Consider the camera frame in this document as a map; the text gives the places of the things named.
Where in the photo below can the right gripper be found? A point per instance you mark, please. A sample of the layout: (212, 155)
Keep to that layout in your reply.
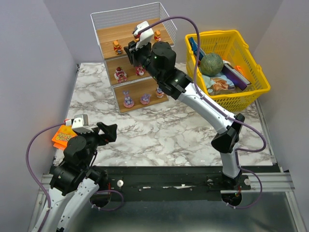
(131, 51)

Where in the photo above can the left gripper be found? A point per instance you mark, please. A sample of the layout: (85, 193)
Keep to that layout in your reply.
(101, 134)

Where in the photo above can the pink bear toy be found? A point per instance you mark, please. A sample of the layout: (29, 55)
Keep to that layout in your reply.
(140, 71)

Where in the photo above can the orange duck toy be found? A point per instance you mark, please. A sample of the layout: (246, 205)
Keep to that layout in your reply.
(117, 47)

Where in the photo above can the small orange bear toy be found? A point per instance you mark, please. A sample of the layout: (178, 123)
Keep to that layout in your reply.
(136, 38)

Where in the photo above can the red white cake toy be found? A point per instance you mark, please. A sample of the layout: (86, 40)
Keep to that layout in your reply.
(120, 75)

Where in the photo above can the orange burger toy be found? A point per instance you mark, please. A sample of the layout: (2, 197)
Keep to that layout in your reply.
(157, 36)

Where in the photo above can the purple bunny orange cup toy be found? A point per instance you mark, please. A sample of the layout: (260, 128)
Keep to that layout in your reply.
(159, 93)

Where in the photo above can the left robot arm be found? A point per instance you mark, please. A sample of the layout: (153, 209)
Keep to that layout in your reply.
(75, 180)

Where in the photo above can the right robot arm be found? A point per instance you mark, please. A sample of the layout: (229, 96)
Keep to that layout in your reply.
(181, 87)

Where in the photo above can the orange sponge box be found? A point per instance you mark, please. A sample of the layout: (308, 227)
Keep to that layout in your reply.
(62, 136)

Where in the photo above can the blue book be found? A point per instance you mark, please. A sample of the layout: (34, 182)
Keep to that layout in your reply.
(193, 45)

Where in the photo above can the green melon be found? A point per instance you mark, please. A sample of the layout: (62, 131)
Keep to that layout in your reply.
(211, 64)

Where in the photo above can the snack bag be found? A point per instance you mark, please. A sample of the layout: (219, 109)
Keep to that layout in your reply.
(218, 85)

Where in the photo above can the yellow plastic basket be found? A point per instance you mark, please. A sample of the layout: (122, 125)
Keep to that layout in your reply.
(230, 45)

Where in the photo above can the small orange box in basket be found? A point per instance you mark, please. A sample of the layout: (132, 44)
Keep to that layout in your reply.
(238, 68)

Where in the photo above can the purple box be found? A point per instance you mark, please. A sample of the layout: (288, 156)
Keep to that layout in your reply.
(237, 78)

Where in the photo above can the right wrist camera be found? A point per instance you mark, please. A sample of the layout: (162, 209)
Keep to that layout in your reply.
(144, 37)

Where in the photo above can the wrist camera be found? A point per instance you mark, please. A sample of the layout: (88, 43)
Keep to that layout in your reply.
(144, 37)
(79, 124)

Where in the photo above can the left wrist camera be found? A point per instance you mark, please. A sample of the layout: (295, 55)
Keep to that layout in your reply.
(79, 124)

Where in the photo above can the white wire wooden shelf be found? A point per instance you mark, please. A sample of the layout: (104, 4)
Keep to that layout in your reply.
(132, 87)

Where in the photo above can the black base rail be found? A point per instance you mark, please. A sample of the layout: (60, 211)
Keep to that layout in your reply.
(162, 184)

